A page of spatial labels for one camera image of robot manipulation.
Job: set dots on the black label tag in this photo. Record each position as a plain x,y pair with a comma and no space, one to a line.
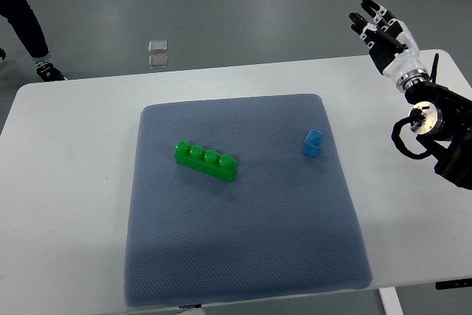
189,307

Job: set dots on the upper metal floor plate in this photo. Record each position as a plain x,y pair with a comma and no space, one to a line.
157,46

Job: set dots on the lower metal floor plate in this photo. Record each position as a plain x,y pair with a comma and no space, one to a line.
157,61

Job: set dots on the blue toy block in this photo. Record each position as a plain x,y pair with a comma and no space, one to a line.
313,141

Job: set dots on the green four-stud toy block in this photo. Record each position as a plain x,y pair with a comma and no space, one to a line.
209,162

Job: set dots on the blue-grey fabric mat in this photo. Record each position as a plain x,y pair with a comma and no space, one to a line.
286,224

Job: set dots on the metal floor plate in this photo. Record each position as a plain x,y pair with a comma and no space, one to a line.
157,46
157,61

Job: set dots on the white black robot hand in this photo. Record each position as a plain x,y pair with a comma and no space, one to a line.
391,45

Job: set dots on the person's dark trouser leg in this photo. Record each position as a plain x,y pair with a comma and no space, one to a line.
20,16

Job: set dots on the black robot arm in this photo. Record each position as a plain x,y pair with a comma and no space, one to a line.
441,120

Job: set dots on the black table control panel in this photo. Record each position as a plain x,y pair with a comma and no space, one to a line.
453,284

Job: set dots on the black white sneaker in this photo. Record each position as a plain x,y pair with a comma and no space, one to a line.
48,73
2,54

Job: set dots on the white table leg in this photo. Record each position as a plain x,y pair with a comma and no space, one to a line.
390,301

